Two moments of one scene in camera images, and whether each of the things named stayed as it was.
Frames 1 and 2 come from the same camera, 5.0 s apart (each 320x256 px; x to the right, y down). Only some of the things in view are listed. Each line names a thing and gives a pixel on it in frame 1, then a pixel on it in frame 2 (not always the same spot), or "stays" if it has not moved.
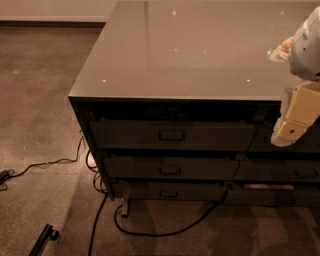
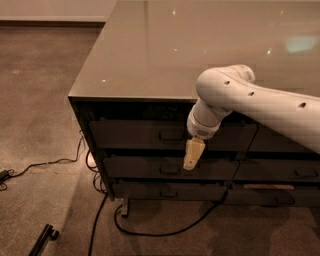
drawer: (277, 169) stays
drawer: (173, 135) stays
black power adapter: (4, 175) stays
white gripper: (306, 50) -> (199, 128)
